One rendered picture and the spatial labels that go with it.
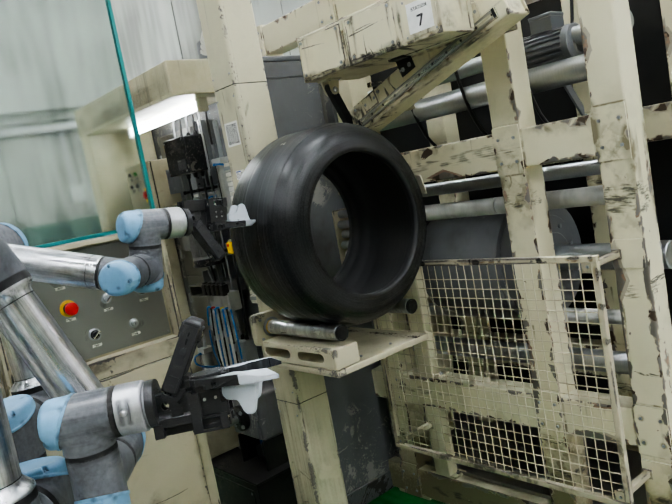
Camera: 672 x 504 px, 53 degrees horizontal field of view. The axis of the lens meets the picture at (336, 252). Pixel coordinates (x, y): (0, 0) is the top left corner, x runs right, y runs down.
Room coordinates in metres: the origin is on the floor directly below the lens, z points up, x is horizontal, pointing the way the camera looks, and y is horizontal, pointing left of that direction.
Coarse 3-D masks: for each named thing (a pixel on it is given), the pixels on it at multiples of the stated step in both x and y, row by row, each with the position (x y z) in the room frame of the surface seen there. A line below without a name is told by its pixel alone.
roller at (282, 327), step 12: (276, 324) 2.03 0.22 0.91; (288, 324) 1.98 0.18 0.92; (300, 324) 1.94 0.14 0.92; (312, 324) 1.90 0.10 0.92; (324, 324) 1.86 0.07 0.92; (336, 324) 1.83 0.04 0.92; (300, 336) 1.94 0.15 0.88; (312, 336) 1.89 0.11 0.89; (324, 336) 1.84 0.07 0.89; (336, 336) 1.80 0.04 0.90
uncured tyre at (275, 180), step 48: (288, 144) 1.86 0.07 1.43; (336, 144) 1.85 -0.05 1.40; (384, 144) 1.97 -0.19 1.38; (240, 192) 1.89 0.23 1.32; (288, 192) 1.75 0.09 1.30; (384, 192) 2.19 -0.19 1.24; (240, 240) 1.86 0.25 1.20; (288, 240) 1.74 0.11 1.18; (384, 240) 2.21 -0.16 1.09; (288, 288) 1.77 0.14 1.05; (336, 288) 1.79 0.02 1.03; (384, 288) 1.91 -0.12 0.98
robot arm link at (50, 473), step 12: (48, 456) 1.13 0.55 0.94; (60, 456) 1.12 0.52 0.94; (24, 468) 1.07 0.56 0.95; (36, 468) 1.06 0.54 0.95; (48, 468) 1.06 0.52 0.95; (60, 468) 1.08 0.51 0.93; (36, 480) 1.04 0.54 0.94; (48, 480) 1.06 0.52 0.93; (60, 480) 1.07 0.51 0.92; (48, 492) 1.03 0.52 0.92; (60, 492) 1.06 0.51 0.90; (72, 492) 1.10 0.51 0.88
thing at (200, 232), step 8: (200, 224) 1.68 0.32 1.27; (192, 232) 1.70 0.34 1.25; (200, 232) 1.67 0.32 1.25; (208, 232) 1.68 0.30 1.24; (200, 240) 1.69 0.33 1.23; (208, 240) 1.68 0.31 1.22; (208, 248) 1.69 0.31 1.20; (216, 248) 1.69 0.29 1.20; (208, 256) 1.71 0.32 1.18; (216, 256) 1.69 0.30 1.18; (224, 256) 1.70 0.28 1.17
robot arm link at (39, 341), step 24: (0, 240) 1.06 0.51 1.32; (0, 264) 1.04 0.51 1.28; (0, 288) 1.05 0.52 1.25; (24, 288) 1.08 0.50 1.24; (0, 312) 1.05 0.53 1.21; (24, 312) 1.06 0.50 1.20; (48, 312) 1.10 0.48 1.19; (24, 336) 1.05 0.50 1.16; (48, 336) 1.07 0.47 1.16; (24, 360) 1.06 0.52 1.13; (48, 360) 1.06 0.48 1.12; (72, 360) 1.08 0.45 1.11; (48, 384) 1.06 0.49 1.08; (72, 384) 1.06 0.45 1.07; (96, 384) 1.09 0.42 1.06; (144, 432) 1.14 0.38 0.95
